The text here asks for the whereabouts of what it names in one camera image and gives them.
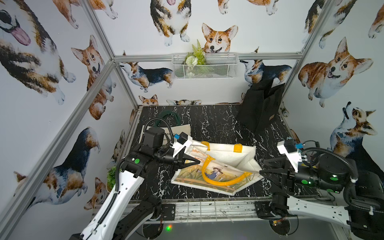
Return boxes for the cream tote bag green handles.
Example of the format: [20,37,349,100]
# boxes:
[139,110,192,146]

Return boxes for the cream tote bag yellow handles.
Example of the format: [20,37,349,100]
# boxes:
[171,141,264,196]

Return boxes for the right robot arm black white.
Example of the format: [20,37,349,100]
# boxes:
[258,148,384,240]

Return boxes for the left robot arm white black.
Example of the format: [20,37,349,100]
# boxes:
[70,127,200,240]

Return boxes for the black canvas tote bag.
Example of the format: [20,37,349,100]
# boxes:
[236,80,285,134]

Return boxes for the potted green plant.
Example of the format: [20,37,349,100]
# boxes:
[107,167,116,192]

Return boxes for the artificial fern and white flower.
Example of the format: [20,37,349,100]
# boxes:
[183,41,208,78]

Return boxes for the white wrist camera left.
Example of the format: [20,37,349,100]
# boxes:
[172,132,193,157]

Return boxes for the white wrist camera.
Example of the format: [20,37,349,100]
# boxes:
[277,139,302,173]
[172,132,193,157]

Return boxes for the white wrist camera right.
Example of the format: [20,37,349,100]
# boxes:
[277,139,302,173]

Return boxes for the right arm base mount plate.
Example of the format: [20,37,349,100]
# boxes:
[255,201,296,220]

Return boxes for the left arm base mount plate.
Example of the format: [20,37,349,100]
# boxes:
[156,204,176,221]

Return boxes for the white wire wall basket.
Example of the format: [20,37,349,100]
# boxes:
[172,54,240,80]

